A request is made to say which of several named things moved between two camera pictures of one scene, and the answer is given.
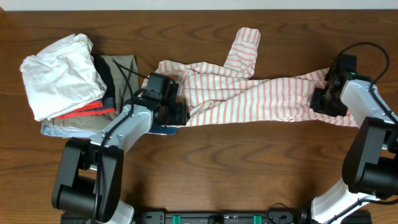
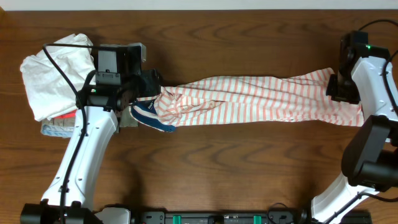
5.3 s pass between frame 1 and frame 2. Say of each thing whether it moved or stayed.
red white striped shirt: moved
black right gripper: moved
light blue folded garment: stayed
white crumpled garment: stayed
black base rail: stayed
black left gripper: moved
